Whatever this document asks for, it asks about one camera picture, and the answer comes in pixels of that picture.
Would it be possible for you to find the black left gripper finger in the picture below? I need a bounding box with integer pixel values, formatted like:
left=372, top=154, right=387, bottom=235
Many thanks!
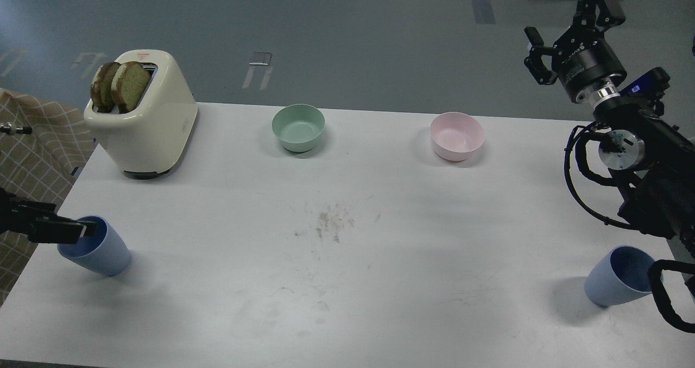
left=27, top=217, right=98, bottom=244

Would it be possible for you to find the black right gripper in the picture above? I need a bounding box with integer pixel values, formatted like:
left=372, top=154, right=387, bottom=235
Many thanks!
left=524, top=0, right=627, bottom=104

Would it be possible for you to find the light blue cup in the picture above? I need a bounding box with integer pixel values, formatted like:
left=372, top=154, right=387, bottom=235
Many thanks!
left=57, top=215, right=131, bottom=276
left=584, top=246, right=655, bottom=307

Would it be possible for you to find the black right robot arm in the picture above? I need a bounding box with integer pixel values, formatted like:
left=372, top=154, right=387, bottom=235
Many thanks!
left=524, top=0, right=693, bottom=257

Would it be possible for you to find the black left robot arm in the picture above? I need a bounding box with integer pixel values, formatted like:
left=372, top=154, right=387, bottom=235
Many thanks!
left=1, top=188, right=98, bottom=244

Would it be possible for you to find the beige checkered cloth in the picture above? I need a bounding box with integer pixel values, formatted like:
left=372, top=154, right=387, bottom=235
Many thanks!
left=0, top=88, right=97, bottom=306

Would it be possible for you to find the cream toaster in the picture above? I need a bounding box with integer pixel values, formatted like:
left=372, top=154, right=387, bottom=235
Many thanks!
left=84, top=49, right=198, bottom=179

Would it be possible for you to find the toast slice left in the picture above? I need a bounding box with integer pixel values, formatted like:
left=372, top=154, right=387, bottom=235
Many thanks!
left=90, top=62, right=121, bottom=113

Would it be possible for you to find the toast slice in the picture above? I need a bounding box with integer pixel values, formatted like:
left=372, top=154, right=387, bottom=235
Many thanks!
left=90, top=62, right=121, bottom=113
left=111, top=61, right=151, bottom=114

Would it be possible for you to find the pink bowl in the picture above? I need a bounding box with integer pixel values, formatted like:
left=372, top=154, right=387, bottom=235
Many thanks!
left=429, top=112, right=485, bottom=162

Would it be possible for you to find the toast slice right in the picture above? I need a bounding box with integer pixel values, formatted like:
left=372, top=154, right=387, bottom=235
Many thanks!
left=111, top=61, right=151, bottom=114

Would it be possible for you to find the green bowl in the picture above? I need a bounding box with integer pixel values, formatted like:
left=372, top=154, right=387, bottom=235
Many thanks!
left=271, top=104, right=326, bottom=153

